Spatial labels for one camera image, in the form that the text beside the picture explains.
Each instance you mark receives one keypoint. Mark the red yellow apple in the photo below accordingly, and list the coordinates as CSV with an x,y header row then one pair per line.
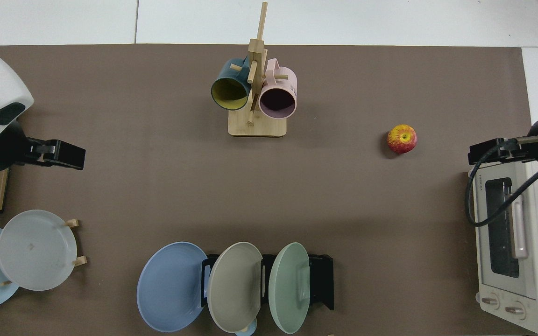
x,y
402,139

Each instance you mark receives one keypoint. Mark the wooden mug stand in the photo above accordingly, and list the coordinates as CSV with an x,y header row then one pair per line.
x,y
257,127

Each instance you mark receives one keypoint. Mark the pink mug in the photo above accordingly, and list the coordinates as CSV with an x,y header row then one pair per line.
x,y
283,81

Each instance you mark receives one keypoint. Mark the beige plate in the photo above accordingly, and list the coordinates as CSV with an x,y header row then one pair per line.
x,y
234,289

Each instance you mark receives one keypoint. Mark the grey plate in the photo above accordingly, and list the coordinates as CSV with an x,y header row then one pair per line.
x,y
35,249

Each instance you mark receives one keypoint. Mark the wooden plate rack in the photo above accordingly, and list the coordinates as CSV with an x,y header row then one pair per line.
x,y
80,261

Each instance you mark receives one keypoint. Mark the black dish rack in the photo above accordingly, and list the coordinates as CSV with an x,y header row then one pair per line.
x,y
322,280

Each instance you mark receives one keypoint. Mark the pale green plate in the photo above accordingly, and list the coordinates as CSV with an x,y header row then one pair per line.
x,y
287,289

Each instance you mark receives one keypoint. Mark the brown table cloth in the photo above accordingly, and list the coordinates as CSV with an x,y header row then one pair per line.
x,y
269,196

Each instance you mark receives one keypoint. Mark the dark teal mug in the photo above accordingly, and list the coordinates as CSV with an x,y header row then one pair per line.
x,y
229,74

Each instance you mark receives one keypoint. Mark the small blue round thing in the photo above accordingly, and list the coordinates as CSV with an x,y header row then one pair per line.
x,y
246,331

